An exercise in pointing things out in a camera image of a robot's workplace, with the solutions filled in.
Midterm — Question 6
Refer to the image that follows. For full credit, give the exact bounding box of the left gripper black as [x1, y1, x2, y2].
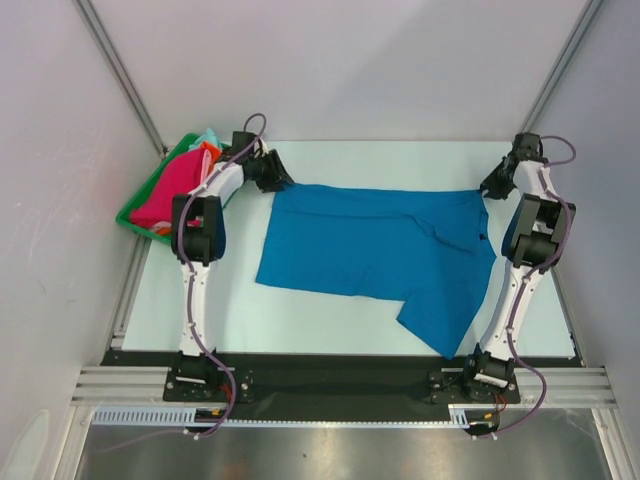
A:
[250, 149, 293, 193]

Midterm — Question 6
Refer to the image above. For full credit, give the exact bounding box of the blue t shirt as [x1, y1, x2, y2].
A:
[256, 184, 496, 359]

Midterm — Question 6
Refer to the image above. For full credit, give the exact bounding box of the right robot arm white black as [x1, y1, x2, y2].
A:
[460, 157, 576, 403]

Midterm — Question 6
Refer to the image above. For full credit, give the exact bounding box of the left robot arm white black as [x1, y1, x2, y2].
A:
[167, 149, 294, 400]

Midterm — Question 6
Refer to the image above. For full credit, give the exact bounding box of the light pink t shirt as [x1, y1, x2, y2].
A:
[200, 148, 214, 184]

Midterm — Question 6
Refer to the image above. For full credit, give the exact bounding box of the light teal t shirt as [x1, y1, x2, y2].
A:
[188, 128, 222, 151]

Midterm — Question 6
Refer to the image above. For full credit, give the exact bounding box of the magenta t shirt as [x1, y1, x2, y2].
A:
[129, 148, 212, 233]

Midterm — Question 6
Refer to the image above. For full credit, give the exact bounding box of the green plastic tray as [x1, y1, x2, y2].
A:
[116, 133, 227, 245]

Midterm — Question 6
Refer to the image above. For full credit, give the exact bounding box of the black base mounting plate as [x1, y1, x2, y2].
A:
[99, 350, 586, 422]

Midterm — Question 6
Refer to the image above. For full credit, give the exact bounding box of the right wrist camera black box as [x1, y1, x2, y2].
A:
[511, 132, 544, 161]

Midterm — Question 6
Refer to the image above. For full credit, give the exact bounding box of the right rear aluminium post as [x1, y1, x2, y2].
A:
[519, 0, 608, 132]

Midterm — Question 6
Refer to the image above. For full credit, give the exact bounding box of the aluminium post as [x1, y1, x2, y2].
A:
[519, 0, 608, 132]
[72, 0, 167, 158]

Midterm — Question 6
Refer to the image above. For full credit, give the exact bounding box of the aluminium frame rail front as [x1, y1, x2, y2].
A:
[72, 366, 617, 408]

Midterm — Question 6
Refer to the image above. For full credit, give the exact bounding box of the left rear aluminium post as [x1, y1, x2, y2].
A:
[72, 0, 167, 158]

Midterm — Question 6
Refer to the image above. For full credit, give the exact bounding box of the white slotted cable duct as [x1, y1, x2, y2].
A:
[93, 405, 499, 429]

